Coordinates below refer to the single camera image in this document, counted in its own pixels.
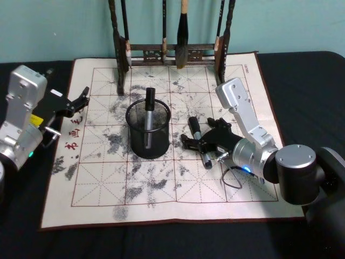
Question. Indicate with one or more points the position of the black mesh pen cup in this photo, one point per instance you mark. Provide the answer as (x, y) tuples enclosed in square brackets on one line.
[(151, 145)]

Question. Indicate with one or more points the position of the black table cloth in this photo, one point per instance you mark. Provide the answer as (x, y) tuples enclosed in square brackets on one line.
[(161, 244)]

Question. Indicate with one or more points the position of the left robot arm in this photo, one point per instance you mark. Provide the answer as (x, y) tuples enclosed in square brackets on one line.
[(23, 86)]

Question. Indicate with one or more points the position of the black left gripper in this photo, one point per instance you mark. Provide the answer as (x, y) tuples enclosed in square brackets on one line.
[(51, 108)]

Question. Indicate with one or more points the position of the silver marker with black cap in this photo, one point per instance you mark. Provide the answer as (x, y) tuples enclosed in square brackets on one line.
[(193, 124), (150, 97)]

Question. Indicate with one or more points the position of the cream calligraphy felt mat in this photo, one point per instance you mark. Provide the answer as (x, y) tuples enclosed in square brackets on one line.
[(107, 189)]

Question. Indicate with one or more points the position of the dark wooden brush rack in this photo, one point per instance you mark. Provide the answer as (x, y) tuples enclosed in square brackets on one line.
[(172, 47)]

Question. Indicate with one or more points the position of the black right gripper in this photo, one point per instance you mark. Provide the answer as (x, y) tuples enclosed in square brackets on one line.
[(222, 140)]

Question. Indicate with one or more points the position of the large dark-bristled calligraphy brush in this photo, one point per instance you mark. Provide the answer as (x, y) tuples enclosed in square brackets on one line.
[(182, 40)]

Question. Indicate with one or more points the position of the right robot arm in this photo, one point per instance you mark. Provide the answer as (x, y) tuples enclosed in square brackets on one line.
[(295, 167)]

